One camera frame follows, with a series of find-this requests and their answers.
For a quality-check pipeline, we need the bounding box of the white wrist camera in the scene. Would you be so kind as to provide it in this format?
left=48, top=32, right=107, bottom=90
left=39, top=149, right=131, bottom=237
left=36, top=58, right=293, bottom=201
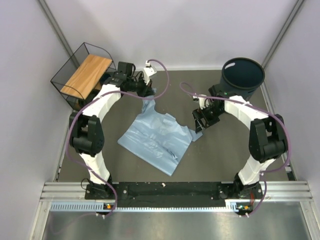
left=192, top=94, right=211, bottom=110
left=142, top=60, right=157, bottom=85

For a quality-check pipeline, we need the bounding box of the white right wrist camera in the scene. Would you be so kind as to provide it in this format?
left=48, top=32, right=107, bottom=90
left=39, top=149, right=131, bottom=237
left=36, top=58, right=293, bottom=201
left=192, top=94, right=211, bottom=110

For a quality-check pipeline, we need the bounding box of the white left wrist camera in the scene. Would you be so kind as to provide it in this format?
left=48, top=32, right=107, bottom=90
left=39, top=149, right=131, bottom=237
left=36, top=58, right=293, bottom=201
left=142, top=60, right=157, bottom=85

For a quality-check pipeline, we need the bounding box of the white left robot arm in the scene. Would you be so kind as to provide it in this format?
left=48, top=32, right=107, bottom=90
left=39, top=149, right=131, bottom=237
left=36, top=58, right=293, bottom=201
left=69, top=61, right=157, bottom=199

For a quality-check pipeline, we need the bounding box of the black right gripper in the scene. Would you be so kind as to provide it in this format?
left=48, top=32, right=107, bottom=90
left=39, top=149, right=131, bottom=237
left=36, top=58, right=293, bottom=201
left=192, top=104, right=225, bottom=134

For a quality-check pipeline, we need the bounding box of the dark blue trash bin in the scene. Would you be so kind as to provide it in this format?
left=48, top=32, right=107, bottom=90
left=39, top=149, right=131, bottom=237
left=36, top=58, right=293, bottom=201
left=219, top=57, right=265, bottom=101

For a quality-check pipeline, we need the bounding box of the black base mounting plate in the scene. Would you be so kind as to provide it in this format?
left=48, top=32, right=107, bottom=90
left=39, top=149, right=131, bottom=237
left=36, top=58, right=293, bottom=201
left=84, top=181, right=263, bottom=208

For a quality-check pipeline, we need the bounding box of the dark blue mug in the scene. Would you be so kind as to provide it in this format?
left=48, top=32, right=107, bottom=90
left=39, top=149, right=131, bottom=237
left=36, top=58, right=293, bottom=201
left=99, top=72, right=111, bottom=85

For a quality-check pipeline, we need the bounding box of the aluminium frame rail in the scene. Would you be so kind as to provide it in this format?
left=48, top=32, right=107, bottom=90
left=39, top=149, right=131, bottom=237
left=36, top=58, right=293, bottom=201
left=40, top=181, right=313, bottom=214

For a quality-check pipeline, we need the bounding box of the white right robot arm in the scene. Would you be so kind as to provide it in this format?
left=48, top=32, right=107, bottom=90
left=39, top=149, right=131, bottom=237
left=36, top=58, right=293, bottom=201
left=191, top=85, right=289, bottom=198

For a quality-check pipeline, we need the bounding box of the light blue trash bag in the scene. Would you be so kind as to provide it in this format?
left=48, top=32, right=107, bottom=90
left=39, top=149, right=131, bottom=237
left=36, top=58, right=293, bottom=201
left=117, top=96, right=203, bottom=176

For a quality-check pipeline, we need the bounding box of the black wire shelf rack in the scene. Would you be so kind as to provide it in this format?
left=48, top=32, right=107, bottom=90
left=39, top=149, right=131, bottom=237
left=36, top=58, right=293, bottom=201
left=50, top=42, right=116, bottom=111

